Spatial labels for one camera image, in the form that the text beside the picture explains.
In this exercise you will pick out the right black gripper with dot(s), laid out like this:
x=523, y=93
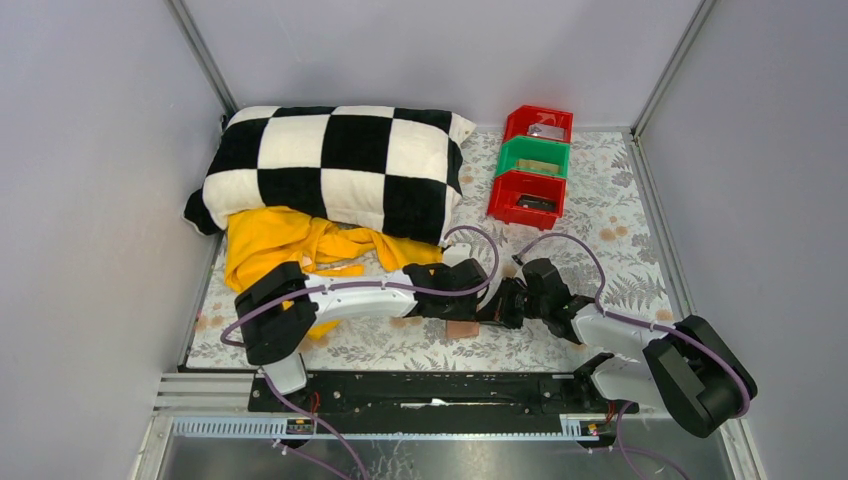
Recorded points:
x=515, y=304

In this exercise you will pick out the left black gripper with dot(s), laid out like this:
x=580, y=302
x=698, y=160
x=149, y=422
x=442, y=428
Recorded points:
x=460, y=307

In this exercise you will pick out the pink leather card holder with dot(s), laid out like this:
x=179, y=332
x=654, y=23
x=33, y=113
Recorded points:
x=455, y=330

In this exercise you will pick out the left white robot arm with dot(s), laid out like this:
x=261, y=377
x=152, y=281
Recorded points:
x=275, y=314

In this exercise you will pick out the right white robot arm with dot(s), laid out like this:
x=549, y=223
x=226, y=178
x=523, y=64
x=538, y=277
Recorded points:
x=686, y=370

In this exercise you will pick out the front red plastic bin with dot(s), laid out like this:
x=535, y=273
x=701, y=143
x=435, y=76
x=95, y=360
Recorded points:
x=529, y=199

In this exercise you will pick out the red plastic bin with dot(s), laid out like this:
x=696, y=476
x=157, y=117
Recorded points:
x=529, y=199
x=539, y=122

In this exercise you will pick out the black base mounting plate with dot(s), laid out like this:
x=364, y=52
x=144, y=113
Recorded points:
x=447, y=398

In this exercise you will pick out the black white checkered pillow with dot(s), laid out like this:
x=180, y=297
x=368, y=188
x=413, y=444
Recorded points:
x=390, y=169

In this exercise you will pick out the green plastic bin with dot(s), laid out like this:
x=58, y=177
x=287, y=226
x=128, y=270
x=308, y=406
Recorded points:
x=534, y=155

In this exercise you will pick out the back red plastic bin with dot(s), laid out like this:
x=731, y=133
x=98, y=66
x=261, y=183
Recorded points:
x=539, y=122

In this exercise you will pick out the yellow cloth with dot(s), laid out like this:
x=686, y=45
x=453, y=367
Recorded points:
x=259, y=240

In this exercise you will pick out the grey slotted cable duct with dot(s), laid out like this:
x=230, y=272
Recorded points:
x=557, y=427

